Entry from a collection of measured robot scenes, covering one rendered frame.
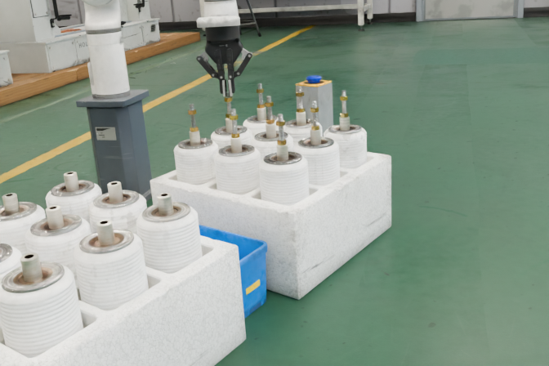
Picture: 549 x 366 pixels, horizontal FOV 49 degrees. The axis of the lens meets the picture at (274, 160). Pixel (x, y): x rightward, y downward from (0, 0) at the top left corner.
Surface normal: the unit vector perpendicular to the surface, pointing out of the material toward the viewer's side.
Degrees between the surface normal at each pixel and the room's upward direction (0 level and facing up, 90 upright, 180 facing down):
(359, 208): 90
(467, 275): 0
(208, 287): 90
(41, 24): 90
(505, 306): 0
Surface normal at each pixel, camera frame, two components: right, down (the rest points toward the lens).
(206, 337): 0.81, 0.13
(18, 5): -0.28, 0.31
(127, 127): 0.47, 0.23
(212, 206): -0.60, 0.28
